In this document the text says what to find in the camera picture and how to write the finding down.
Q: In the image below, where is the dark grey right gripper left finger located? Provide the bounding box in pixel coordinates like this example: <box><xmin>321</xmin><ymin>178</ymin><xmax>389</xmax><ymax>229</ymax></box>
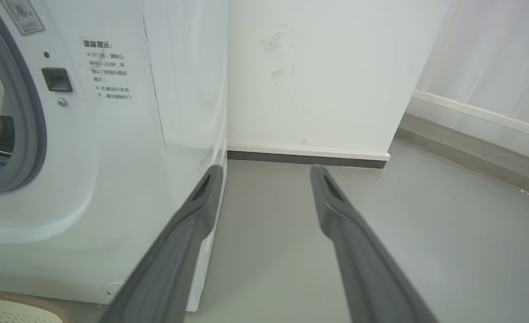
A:
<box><xmin>98</xmin><ymin>165</ymin><xmax>224</xmax><ymax>323</ymax></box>

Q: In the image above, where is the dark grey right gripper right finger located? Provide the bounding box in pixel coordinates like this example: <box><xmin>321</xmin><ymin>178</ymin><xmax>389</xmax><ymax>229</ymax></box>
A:
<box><xmin>310</xmin><ymin>164</ymin><xmax>440</xmax><ymax>323</ymax></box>

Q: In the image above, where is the white front-load washing machine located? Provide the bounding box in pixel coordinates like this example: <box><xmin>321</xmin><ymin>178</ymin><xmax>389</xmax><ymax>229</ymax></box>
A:
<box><xmin>0</xmin><ymin>0</ymin><xmax>228</xmax><ymax>312</ymax></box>

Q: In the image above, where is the cream laundry basket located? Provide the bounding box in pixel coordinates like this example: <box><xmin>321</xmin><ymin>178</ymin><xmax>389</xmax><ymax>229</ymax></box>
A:
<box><xmin>0</xmin><ymin>288</ymin><xmax>72</xmax><ymax>323</ymax></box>

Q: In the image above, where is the white window frame sill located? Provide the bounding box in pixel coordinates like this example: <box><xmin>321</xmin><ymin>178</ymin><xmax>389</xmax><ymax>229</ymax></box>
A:
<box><xmin>406</xmin><ymin>0</ymin><xmax>529</xmax><ymax>166</ymax></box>

